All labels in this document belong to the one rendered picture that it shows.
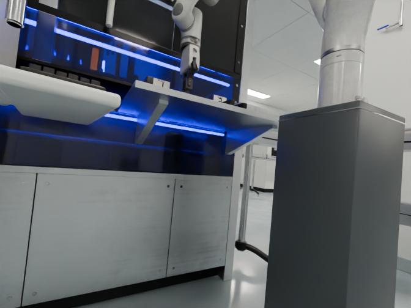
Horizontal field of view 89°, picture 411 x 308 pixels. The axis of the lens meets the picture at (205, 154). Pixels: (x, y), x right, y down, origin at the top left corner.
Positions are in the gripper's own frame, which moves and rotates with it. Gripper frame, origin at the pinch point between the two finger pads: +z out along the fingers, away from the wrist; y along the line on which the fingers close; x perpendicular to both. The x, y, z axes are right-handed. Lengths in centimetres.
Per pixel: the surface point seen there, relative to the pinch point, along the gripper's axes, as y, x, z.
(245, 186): 37, -65, 44
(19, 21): -32, 45, 12
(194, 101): -20.2, 5.7, 13.5
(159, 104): -13.1, 14.7, 14.9
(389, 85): -4, -179, -46
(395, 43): -9, -179, -80
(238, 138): 8.6, -34.8, 16.9
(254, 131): -3.2, -34.8, 14.9
